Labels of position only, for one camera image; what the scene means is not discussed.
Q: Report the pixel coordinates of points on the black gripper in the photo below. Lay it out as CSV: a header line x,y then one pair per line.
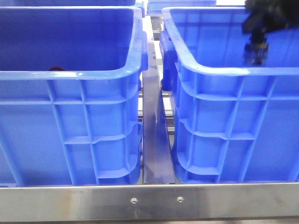
x,y
270,15

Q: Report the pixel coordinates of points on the red mushroom push button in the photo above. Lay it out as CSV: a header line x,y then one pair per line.
x,y
56,68

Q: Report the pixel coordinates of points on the yellow mushroom push button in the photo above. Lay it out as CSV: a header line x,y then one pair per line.
x,y
256,51

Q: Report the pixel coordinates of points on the blue plastic bin right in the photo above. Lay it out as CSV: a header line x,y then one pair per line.
x,y
234,122

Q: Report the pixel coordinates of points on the blue plastic bin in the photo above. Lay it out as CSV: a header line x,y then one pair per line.
x,y
234,122
79,126

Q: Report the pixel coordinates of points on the blue bin rear centre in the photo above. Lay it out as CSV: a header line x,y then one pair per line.
x,y
155,6

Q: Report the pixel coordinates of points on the blue plastic bin left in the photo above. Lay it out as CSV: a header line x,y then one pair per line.
x,y
79,126

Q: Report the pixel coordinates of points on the blue bin rear left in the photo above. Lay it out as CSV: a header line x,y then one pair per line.
x,y
50,3

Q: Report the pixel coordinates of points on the stainless steel front rail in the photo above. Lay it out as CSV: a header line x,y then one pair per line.
x,y
149,202

